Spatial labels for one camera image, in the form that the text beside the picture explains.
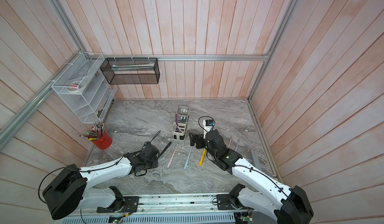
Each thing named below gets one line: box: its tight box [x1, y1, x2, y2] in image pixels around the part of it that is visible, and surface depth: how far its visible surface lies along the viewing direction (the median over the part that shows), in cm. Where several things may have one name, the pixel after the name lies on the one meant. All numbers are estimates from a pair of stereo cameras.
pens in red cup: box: [78, 122, 105, 141], surface depth 87 cm
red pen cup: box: [91, 130, 113, 150], surface depth 90 cm
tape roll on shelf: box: [66, 80, 84, 93], surface depth 74 cm
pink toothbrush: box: [167, 144, 179, 168], surface depth 91 cm
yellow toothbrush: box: [199, 149, 207, 166], surface depth 90 cm
